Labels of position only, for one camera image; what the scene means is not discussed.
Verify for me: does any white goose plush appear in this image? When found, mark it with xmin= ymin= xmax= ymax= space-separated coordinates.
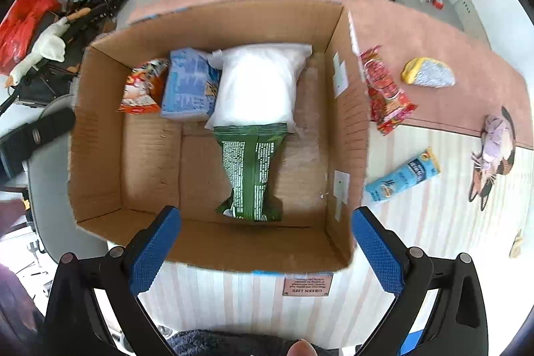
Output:
xmin=4 ymin=16 xmax=69 ymax=90

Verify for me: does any cardboard box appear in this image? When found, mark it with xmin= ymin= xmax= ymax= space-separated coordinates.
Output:
xmin=68 ymin=0 xmax=373 ymax=274

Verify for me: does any black strap bag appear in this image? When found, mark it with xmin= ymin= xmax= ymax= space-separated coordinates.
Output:
xmin=0 ymin=107 xmax=77 ymax=179

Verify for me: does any person's right hand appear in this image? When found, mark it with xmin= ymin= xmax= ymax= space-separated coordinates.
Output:
xmin=288 ymin=339 xmax=318 ymax=356

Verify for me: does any light blue tube packet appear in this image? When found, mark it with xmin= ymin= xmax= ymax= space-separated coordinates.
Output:
xmin=364 ymin=147 xmax=442 ymax=206

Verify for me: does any grey chair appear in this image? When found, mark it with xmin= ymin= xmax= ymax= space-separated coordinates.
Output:
xmin=26 ymin=93 xmax=110 ymax=266

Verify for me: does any purple plush toy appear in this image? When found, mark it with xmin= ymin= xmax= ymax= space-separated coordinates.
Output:
xmin=469 ymin=106 xmax=518 ymax=210

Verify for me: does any dark fuzzy cloth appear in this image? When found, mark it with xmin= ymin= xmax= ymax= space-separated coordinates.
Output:
xmin=167 ymin=330 xmax=334 ymax=356

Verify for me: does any striped bed sheet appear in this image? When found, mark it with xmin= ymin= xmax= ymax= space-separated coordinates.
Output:
xmin=106 ymin=126 xmax=528 ymax=356

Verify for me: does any blue tissue pack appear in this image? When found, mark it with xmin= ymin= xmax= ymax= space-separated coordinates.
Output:
xmin=161 ymin=48 xmax=222 ymax=121

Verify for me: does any pink blanket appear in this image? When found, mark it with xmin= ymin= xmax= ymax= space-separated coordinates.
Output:
xmin=127 ymin=0 xmax=534 ymax=150

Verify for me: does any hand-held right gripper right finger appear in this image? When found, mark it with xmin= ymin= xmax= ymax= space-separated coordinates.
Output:
xmin=351 ymin=207 xmax=489 ymax=356

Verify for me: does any orange snack packet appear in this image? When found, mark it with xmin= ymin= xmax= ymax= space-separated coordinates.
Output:
xmin=117 ymin=58 xmax=170 ymax=115

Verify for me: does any red plastic bag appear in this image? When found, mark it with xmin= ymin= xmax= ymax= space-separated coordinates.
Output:
xmin=0 ymin=0 xmax=61 ymax=75

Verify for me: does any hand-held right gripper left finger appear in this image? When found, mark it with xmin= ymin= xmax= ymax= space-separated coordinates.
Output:
xmin=44 ymin=206 xmax=182 ymax=356

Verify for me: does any white plastic bag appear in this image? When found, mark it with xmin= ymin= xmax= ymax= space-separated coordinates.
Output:
xmin=204 ymin=43 xmax=313 ymax=133

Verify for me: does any red snack packet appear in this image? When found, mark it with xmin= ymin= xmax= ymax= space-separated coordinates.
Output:
xmin=359 ymin=46 xmax=418 ymax=136

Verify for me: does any green snack packet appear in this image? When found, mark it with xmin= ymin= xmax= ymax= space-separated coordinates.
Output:
xmin=212 ymin=122 xmax=289 ymax=222

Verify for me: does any yellow and silver pouch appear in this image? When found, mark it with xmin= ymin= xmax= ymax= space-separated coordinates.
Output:
xmin=401 ymin=57 xmax=456 ymax=89

